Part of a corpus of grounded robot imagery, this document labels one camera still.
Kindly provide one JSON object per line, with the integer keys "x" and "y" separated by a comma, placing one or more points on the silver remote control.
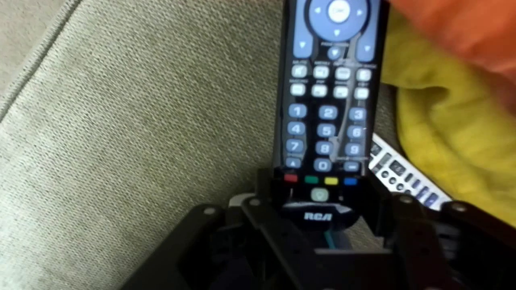
{"x": 401, "y": 176}

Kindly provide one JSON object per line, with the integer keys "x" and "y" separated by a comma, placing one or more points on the orange pillow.
{"x": 482, "y": 32}

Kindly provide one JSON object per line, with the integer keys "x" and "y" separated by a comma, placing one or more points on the yellow pillow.
{"x": 449, "y": 124}

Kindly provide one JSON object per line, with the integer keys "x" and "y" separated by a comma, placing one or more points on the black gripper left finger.
{"x": 299, "y": 251}

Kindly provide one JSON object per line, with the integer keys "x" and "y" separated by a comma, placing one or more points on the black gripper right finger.
{"x": 415, "y": 258}

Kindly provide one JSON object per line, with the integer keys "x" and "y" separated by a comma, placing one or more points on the black RCA remote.
{"x": 330, "y": 77}

